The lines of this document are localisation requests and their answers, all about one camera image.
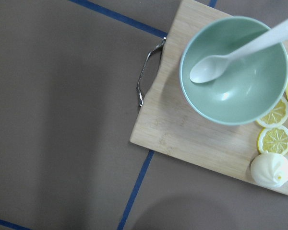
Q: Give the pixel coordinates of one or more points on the lemon slice upper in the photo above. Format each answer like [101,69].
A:
[276,117]

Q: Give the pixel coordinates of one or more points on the white garlic bulb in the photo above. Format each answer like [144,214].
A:
[269,170]

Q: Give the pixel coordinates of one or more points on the lemon slice lower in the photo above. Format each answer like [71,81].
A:
[273,140]

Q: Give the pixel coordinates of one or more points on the white plastic spoon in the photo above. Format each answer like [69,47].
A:
[212,67]

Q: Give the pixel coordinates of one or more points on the green bowl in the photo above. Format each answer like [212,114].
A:
[249,88]

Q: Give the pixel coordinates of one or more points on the lemon slice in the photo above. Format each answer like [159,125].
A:
[276,117]
[273,140]

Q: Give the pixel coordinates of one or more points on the bamboo cutting board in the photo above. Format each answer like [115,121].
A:
[167,124]

